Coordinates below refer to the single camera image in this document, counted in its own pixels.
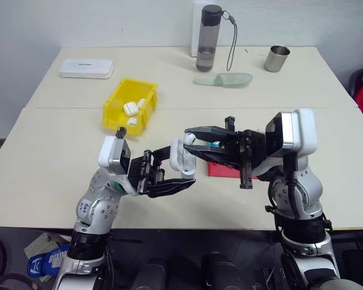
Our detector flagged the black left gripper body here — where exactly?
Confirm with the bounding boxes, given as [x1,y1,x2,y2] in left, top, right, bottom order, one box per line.
[126,149,167,198]

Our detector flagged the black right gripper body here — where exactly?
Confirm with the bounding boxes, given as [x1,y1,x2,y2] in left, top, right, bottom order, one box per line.
[224,115,267,190]

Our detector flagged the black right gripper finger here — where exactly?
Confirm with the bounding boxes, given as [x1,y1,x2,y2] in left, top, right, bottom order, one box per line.
[183,144,242,169]
[185,124,231,143]

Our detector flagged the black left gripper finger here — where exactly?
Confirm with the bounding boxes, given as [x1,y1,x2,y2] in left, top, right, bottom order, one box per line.
[148,178,197,199]
[151,144,173,161]

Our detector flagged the white earbud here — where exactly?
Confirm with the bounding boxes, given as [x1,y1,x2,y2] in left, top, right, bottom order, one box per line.
[183,132,198,148]

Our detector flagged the yellow plastic bin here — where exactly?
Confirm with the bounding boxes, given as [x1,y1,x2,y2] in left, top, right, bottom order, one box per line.
[102,77,159,137]

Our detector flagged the flat red pad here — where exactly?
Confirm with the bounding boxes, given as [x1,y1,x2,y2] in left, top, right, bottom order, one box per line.
[207,161,261,179]

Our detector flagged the translucent green plastic scoop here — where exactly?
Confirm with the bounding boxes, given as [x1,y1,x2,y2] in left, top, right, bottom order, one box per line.
[193,72,255,89]

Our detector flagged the grey translucent water bottle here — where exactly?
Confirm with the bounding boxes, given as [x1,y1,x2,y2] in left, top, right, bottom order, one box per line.
[195,4,224,73]

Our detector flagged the dark rounded shape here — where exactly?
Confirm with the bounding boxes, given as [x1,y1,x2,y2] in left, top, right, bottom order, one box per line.
[201,253,240,290]
[130,256,168,290]

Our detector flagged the stainless steel cup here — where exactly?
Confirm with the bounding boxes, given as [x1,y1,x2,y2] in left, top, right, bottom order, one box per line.
[263,45,292,73]

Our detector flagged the upright white box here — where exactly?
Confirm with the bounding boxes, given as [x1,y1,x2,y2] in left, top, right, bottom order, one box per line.
[190,2,222,58]

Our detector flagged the flat white rectangular box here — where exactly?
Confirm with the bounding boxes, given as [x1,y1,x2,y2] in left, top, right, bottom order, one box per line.
[59,58,115,80]

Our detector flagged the black chair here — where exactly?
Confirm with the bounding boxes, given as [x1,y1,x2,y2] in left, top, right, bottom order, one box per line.
[347,66,363,98]

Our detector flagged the pale green paper sheet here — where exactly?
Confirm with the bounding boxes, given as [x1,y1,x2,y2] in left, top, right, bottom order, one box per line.
[23,231,71,260]

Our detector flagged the blue and white package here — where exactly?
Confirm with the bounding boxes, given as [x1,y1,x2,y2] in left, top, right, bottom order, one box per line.
[27,242,71,277]

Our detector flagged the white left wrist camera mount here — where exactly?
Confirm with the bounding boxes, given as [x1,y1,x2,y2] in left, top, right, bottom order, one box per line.
[97,135,132,176]

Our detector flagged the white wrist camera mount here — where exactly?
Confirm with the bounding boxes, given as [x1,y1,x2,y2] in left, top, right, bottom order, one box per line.
[264,108,319,158]
[97,135,132,176]

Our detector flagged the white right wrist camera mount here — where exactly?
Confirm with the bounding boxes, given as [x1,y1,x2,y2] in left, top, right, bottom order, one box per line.
[264,108,319,158]

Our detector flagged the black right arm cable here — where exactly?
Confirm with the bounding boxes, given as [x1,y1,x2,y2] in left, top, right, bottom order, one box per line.
[285,152,302,220]

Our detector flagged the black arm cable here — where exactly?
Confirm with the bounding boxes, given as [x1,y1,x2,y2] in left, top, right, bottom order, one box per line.
[285,152,302,220]
[104,238,117,290]

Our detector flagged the grey bottle carry strap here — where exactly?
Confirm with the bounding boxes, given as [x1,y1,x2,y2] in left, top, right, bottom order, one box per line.
[221,10,239,72]

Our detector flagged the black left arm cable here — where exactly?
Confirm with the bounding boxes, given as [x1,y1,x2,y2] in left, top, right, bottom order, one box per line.
[104,238,117,290]

